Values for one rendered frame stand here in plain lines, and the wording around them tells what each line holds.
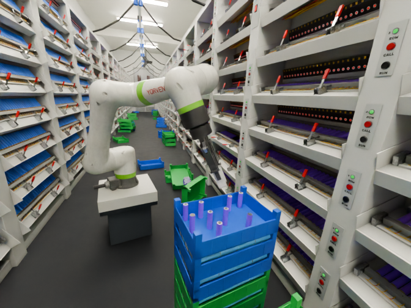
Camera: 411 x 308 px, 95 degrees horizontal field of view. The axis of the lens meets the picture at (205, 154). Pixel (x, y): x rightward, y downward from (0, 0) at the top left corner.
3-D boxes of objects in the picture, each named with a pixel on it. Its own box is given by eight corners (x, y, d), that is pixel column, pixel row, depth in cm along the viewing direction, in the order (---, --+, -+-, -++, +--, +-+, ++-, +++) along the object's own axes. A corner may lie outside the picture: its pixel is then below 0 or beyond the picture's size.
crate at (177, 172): (192, 187, 194) (193, 182, 189) (172, 189, 188) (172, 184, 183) (187, 167, 216) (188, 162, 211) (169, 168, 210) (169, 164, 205)
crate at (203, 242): (194, 261, 50) (196, 236, 48) (174, 217, 68) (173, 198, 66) (277, 231, 63) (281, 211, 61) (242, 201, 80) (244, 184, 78)
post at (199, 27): (192, 163, 264) (196, 18, 214) (191, 161, 273) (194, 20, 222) (206, 162, 270) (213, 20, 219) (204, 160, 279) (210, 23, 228)
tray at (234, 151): (239, 159, 131) (236, 146, 128) (211, 140, 187) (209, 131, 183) (264, 150, 135) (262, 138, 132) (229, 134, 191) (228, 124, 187)
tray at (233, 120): (241, 132, 126) (238, 112, 121) (212, 120, 181) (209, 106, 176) (268, 123, 130) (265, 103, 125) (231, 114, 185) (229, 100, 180)
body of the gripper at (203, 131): (190, 128, 69) (200, 150, 72) (186, 131, 61) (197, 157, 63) (209, 120, 68) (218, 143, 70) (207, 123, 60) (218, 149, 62)
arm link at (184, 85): (151, 77, 60) (172, 61, 52) (178, 73, 69) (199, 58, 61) (170, 118, 63) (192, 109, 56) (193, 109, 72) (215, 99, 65)
